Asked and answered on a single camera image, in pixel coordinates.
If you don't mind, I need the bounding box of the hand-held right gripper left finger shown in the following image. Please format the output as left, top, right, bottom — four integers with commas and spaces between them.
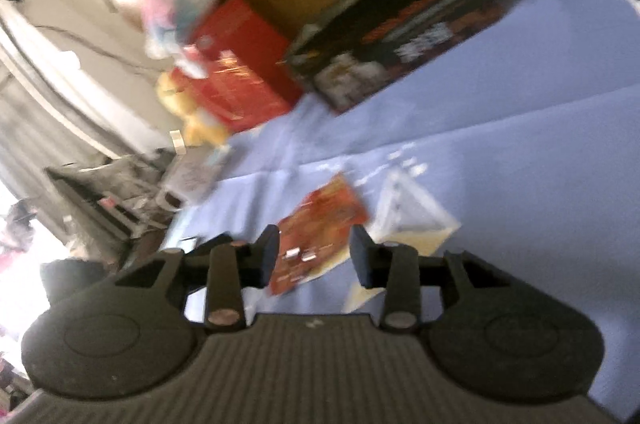
115, 224, 282, 333

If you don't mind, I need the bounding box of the red gift box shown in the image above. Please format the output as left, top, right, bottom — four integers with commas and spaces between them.
186, 0, 304, 133

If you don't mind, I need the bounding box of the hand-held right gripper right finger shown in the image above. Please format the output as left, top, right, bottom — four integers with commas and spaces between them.
349, 225, 527, 333

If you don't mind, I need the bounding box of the pastel plush toy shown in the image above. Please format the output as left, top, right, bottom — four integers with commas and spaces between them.
141, 0, 219, 78

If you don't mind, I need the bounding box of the black rectangular box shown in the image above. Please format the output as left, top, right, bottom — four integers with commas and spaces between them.
284, 0, 507, 113

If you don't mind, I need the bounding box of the small white box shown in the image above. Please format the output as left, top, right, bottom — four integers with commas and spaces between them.
161, 148, 227, 206

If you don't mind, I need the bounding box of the yellow duck plush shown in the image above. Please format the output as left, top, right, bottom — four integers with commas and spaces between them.
156, 71, 229, 146

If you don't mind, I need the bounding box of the black wall cable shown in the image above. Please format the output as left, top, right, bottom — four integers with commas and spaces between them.
34, 24, 152, 71

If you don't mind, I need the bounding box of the red snack packet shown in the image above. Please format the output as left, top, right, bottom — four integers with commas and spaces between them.
269, 173, 370, 296

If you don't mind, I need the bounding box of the dark cluttered shelf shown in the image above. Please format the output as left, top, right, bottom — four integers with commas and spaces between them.
44, 153, 177, 251

